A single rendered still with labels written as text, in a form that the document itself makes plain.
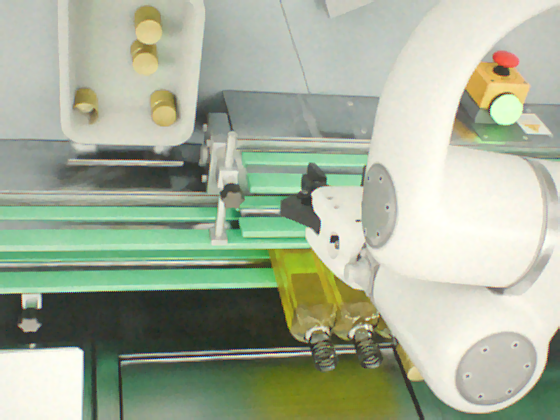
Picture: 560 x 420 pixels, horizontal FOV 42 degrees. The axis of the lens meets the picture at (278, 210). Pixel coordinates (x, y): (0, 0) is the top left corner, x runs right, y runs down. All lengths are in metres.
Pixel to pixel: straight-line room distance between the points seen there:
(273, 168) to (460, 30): 0.62
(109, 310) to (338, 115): 0.46
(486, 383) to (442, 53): 0.19
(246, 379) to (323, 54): 0.48
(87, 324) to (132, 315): 0.07
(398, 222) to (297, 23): 0.71
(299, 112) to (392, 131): 0.69
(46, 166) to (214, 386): 0.38
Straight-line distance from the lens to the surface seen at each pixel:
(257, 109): 1.05
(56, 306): 1.17
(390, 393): 1.08
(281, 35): 1.07
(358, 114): 1.09
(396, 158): 0.38
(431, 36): 0.39
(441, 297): 0.44
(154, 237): 0.98
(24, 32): 1.05
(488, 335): 0.42
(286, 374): 1.06
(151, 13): 0.98
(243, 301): 1.20
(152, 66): 0.99
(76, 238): 0.98
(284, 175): 0.96
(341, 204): 0.56
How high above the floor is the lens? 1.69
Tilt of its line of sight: 49 degrees down
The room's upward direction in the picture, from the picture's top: 163 degrees clockwise
